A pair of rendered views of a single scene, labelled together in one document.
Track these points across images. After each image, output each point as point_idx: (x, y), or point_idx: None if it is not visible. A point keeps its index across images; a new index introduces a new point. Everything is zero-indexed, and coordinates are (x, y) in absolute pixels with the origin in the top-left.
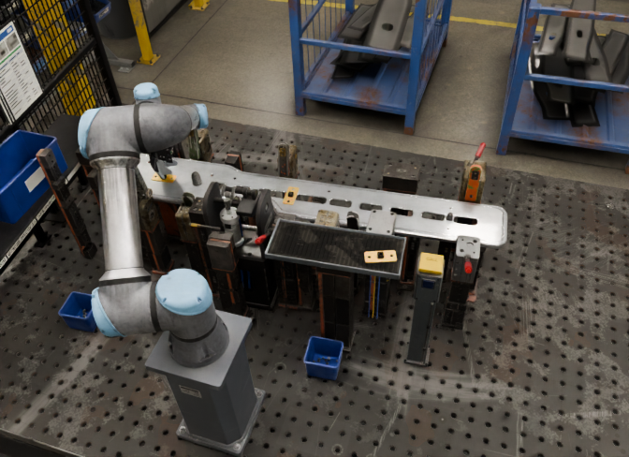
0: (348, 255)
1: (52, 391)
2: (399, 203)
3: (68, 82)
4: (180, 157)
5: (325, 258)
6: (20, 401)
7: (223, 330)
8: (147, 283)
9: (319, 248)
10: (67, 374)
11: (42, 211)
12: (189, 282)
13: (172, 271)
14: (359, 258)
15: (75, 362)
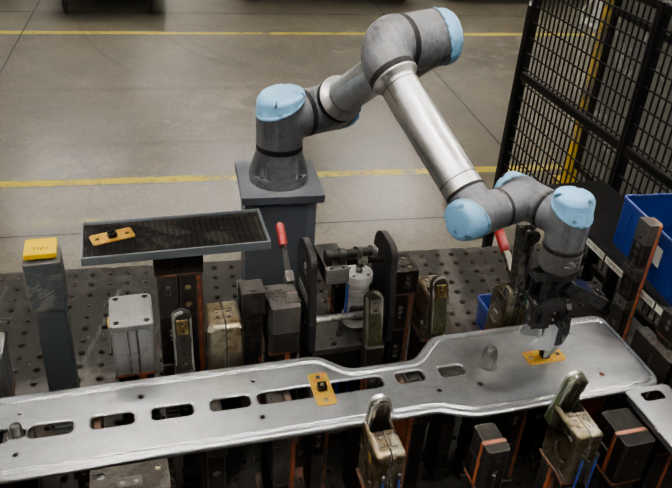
0: (155, 230)
1: (449, 275)
2: (121, 433)
3: None
4: (608, 457)
5: (183, 221)
6: (467, 263)
7: (254, 165)
8: (316, 96)
9: (196, 228)
10: (453, 288)
11: (613, 265)
12: (276, 95)
13: (298, 96)
14: (138, 230)
15: (458, 297)
